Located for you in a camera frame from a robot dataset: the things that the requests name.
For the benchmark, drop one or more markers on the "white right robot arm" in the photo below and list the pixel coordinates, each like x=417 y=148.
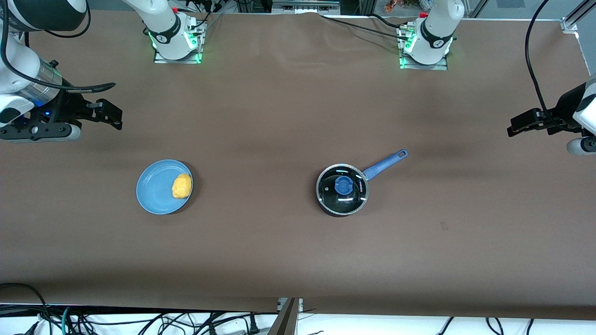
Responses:
x=18 y=65

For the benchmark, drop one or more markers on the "aluminium corner frame with bracket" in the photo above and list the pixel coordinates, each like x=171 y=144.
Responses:
x=570 y=24

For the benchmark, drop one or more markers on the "blue round plate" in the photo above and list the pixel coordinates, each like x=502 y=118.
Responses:
x=156 y=190

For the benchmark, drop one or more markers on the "small orange object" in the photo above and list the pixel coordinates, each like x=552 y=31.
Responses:
x=395 y=4

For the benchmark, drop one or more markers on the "yellow potato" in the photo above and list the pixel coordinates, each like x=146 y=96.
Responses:
x=181 y=186

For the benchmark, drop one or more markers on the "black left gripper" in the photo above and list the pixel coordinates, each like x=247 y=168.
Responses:
x=565 y=106

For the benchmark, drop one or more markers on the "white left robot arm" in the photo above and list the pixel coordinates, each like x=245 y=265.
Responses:
x=435 y=32

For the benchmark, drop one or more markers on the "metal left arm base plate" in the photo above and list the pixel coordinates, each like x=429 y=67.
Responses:
x=423 y=67

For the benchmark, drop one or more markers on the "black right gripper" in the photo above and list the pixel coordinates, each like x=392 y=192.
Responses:
x=68 y=106

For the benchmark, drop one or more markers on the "brown table cover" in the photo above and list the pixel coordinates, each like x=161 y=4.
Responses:
x=279 y=116

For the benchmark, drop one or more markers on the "grey power strip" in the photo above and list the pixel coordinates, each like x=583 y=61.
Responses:
x=302 y=5

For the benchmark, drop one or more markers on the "glass lid with blue knob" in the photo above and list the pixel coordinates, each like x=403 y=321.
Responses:
x=344 y=186

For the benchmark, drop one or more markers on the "aluminium profile beam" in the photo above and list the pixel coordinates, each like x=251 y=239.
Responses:
x=286 y=321

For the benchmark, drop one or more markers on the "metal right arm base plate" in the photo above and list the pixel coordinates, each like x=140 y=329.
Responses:
x=160 y=58

